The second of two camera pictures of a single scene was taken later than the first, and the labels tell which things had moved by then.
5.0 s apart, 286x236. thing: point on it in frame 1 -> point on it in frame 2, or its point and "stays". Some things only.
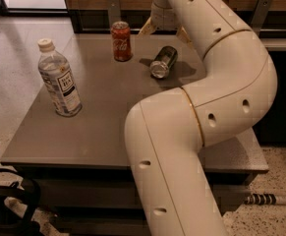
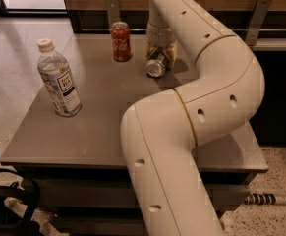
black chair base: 9,208 stays
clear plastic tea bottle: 57,77 stays
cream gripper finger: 182,32 -> 172,52
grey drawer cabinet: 73,147 stays
